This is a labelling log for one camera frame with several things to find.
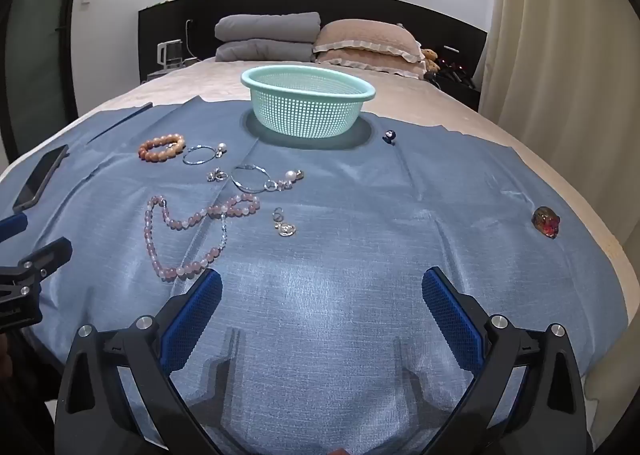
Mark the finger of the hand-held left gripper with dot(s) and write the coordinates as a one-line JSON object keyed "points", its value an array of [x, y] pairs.
{"points": [[35, 262], [12, 226]]}

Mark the black headboard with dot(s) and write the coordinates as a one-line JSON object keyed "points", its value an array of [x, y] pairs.
{"points": [[165, 25]]}

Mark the small silver earrings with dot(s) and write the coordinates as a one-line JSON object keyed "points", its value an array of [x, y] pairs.
{"points": [[216, 175]]}

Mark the cream curtain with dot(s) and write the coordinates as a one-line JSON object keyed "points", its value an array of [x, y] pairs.
{"points": [[560, 60]]}

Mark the dark framed glass door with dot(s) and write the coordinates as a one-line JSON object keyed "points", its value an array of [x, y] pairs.
{"points": [[40, 60]]}

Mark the pink frilled pillow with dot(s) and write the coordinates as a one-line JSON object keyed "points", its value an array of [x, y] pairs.
{"points": [[365, 37], [370, 64]]}

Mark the black nightstand with clutter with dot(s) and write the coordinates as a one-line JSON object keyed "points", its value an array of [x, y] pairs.
{"points": [[457, 77]]}

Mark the brown teddy bear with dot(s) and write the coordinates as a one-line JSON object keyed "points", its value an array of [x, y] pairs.
{"points": [[430, 60]]}

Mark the teal plastic mesh basket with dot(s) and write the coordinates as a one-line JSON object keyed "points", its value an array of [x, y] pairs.
{"points": [[305, 95]]}

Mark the white bedside appliance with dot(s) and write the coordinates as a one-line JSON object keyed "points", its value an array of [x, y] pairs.
{"points": [[169, 54]]}

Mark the blue cloth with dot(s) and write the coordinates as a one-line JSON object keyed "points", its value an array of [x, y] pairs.
{"points": [[350, 215]]}

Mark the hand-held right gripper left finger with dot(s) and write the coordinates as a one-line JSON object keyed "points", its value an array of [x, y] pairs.
{"points": [[192, 315]]}

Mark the red amber stone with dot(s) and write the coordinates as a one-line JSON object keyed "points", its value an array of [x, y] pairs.
{"points": [[546, 222]]}

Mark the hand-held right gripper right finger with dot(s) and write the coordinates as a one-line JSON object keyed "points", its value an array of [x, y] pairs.
{"points": [[450, 315]]}

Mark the black smartphone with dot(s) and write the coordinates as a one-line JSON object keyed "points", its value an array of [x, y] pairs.
{"points": [[40, 177]]}

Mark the silver hoop with pearl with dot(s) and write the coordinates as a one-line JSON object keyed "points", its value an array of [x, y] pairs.
{"points": [[221, 149]]}

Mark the silver pendant charm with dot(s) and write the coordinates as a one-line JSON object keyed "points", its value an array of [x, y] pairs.
{"points": [[285, 229]]}

